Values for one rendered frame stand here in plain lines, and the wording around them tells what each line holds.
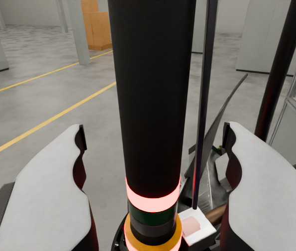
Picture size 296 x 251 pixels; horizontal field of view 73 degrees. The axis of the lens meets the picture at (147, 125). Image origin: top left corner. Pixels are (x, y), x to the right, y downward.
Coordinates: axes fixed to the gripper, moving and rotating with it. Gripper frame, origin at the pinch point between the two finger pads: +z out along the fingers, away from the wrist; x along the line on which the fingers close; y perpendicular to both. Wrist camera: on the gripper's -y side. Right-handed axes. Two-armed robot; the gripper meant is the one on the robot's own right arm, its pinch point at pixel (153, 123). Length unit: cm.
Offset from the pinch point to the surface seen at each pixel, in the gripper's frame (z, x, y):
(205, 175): 29.8, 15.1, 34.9
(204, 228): 0.2, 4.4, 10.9
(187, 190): 15.2, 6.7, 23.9
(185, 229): 0.0, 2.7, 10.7
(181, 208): 13.2, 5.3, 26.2
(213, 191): 24.6, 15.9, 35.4
